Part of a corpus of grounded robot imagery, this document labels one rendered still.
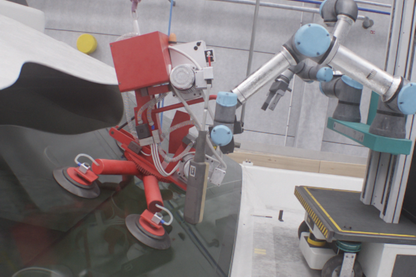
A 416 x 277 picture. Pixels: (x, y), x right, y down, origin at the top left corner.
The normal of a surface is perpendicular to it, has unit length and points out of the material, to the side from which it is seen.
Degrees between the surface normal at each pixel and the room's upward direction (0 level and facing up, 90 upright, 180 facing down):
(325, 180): 90
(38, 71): 77
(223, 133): 90
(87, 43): 90
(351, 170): 90
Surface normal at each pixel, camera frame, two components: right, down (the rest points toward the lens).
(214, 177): 0.02, -0.01
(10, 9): 0.99, 0.14
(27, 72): 0.99, -0.08
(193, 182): -0.65, 0.02
